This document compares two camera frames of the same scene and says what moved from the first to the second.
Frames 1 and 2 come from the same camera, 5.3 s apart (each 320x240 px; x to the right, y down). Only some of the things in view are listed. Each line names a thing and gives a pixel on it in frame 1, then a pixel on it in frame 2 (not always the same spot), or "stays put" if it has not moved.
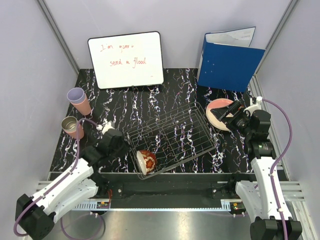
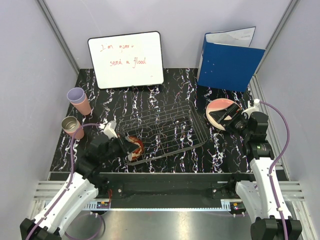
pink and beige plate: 212,118 stays put
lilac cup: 76,95 stays put
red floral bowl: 147,161 → 137,153
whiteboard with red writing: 127,60 stays put
